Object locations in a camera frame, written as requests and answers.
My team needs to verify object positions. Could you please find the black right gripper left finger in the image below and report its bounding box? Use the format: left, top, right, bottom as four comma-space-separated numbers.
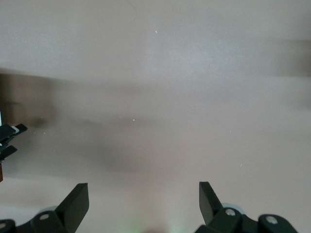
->
14, 183, 90, 233

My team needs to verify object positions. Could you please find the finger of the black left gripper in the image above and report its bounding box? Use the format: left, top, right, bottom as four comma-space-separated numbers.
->
0, 123, 29, 143
0, 145, 19, 162

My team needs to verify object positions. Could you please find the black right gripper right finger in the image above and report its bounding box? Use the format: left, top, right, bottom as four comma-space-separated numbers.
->
194, 181, 246, 233

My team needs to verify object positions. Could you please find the brown table cover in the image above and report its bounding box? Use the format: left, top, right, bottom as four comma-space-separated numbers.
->
0, 0, 311, 233

